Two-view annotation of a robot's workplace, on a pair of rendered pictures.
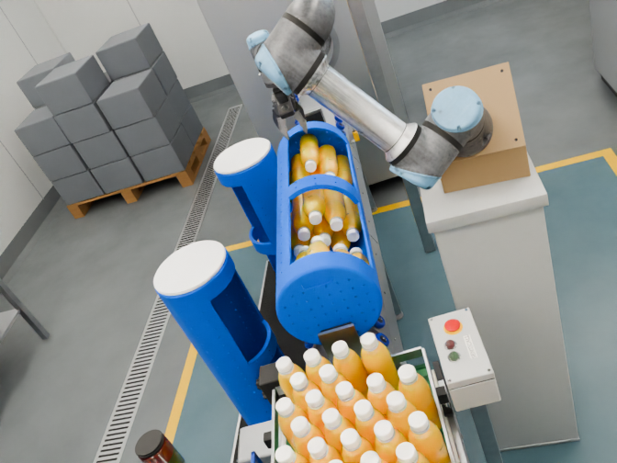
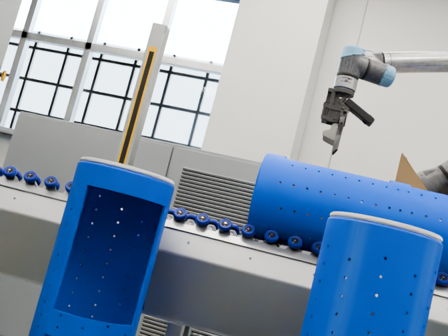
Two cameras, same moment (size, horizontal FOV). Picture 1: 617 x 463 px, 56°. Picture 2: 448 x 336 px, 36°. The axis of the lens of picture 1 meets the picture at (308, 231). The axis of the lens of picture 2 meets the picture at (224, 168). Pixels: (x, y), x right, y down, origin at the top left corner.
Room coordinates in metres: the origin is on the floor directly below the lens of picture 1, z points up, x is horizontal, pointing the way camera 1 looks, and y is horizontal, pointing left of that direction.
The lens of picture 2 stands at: (2.22, 2.12, 0.86)
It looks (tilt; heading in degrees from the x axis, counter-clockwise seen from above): 7 degrees up; 269
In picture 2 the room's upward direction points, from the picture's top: 14 degrees clockwise
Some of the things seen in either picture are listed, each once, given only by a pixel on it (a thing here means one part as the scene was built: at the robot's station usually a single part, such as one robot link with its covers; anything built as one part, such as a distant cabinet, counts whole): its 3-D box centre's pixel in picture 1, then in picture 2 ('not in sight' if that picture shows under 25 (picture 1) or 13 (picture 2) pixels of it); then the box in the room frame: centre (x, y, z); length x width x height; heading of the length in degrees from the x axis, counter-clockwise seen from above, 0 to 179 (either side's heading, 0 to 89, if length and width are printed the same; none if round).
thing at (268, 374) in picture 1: (278, 384); not in sight; (1.15, 0.24, 0.95); 0.10 x 0.07 x 0.10; 78
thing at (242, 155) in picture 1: (241, 155); (127, 171); (2.44, 0.13, 1.03); 0.28 x 0.28 x 0.01
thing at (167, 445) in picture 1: (155, 450); not in sight; (0.85, 0.47, 1.23); 0.06 x 0.06 x 0.04
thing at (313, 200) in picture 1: (313, 200); not in sight; (1.61, -0.06, 1.16); 0.19 x 0.07 x 0.07; 168
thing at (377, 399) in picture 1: (387, 409); not in sight; (0.89, 0.00, 0.99); 0.07 x 0.07 x 0.19
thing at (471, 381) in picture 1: (462, 357); not in sight; (0.89, -0.20, 1.05); 0.20 x 0.10 x 0.10; 168
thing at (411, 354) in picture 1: (348, 371); not in sight; (1.07, 0.06, 0.96); 0.40 x 0.01 x 0.03; 78
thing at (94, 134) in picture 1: (111, 123); not in sight; (5.16, 1.19, 0.59); 1.20 x 0.80 x 1.19; 72
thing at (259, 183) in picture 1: (278, 230); (85, 324); (2.44, 0.13, 0.59); 0.28 x 0.28 x 0.88
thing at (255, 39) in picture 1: (263, 50); (351, 63); (1.84, -0.10, 1.59); 0.09 x 0.08 x 0.11; 10
